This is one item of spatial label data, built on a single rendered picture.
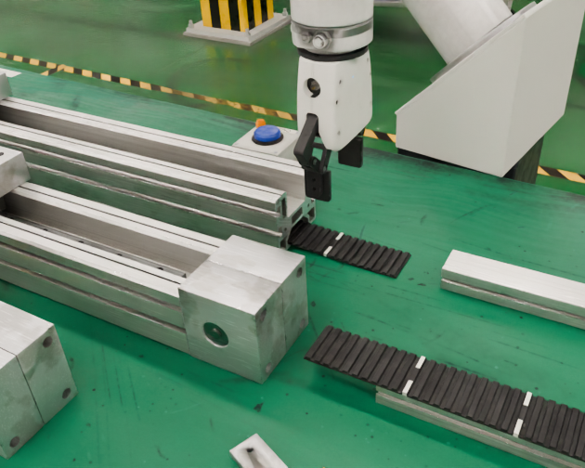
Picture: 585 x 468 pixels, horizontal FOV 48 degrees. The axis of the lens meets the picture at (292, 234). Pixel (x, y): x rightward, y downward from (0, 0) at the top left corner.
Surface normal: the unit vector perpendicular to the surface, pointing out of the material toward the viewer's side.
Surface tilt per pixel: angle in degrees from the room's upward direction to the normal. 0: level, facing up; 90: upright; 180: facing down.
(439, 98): 90
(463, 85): 90
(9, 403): 90
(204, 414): 0
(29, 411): 90
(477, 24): 65
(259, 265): 0
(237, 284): 0
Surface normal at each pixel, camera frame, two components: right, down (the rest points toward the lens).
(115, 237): -0.48, 0.52
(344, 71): 0.80, 0.23
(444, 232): -0.05, -0.82
